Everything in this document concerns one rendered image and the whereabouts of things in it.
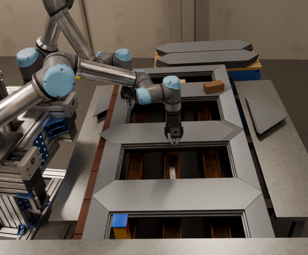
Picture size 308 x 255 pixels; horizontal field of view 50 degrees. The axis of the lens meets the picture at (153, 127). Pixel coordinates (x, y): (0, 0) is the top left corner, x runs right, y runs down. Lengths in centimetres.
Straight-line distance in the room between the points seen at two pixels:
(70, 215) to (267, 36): 345
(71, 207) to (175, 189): 55
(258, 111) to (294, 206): 70
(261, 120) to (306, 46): 268
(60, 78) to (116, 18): 334
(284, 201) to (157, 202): 58
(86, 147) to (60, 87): 83
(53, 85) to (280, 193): 110
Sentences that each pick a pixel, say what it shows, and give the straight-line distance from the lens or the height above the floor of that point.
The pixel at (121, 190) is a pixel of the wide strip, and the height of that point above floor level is 85.
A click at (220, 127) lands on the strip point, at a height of 85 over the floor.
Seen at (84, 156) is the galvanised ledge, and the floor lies 68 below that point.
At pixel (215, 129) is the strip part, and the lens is 182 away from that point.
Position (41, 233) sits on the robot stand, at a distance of 231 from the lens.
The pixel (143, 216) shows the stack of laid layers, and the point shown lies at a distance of 143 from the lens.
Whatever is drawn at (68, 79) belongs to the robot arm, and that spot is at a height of 138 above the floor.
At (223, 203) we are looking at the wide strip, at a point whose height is 85.
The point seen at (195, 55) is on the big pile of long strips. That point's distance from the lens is 262.
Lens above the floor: 194
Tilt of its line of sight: 37 degrees down
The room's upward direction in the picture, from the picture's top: 5 degrees counter-clockwise
